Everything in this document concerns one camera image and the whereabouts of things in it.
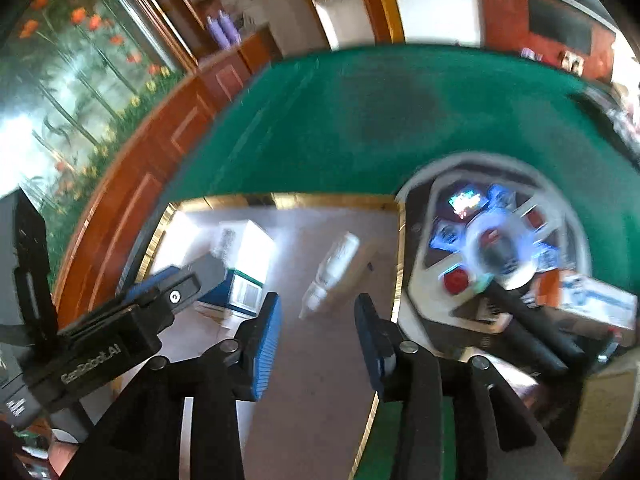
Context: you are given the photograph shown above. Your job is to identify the two purple bottles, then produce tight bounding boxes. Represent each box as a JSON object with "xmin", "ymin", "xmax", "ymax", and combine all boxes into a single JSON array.
[{"xmin": 206, "ymin": 10, "xmax": 242, "ymax": 50}]

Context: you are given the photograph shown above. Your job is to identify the wooden cabinet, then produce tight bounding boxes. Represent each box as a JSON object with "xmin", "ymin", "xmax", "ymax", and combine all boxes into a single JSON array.
[{"xmin": 52, "ymin": 25, "xmax": 282, "ymax": 326}]

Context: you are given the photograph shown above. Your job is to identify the long white blue box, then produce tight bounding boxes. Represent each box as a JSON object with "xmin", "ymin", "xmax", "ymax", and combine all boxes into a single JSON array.
[{"xmin": 532, "ymin": 269, "xmax": 638, "ymax": 347}]

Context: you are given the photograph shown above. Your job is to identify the black marker blue cap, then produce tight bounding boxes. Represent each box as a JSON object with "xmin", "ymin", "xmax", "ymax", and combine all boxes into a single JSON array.
[{"xmin": 482, "ymin": 278, "xmax": 586, "ymax": 368}]

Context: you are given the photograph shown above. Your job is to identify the round mahjong control panel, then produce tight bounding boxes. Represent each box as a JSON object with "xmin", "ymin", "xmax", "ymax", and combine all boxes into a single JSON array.
[{"xmin": 396, "ymin": 152, "xmax": 591, "ymax": 352}]

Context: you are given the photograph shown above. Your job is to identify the wall power socket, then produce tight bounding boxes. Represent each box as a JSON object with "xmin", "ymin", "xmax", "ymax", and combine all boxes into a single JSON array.
[{"xmin": 559, "ymin": 51, "xmax": 585, "ymax": 77}]

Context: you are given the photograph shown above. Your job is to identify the white blue small box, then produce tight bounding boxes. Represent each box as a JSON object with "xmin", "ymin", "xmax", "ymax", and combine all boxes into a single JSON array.
[{"xmin": 198, "ymin": 220, "xmax": 276, "ymax": 323}]

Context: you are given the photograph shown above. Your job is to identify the floral wall painting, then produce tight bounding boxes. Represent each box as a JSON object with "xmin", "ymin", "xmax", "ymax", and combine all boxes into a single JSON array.
[{"xmin": 1, "ymin": 0, "xmax": 184, "ymax": 281}]

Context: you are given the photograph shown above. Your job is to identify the white plastic bottle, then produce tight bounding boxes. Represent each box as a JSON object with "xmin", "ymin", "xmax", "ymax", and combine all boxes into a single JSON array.
[{"xmin": 299, "ymin": 231, "xmax": 360, "ymax": 318}]

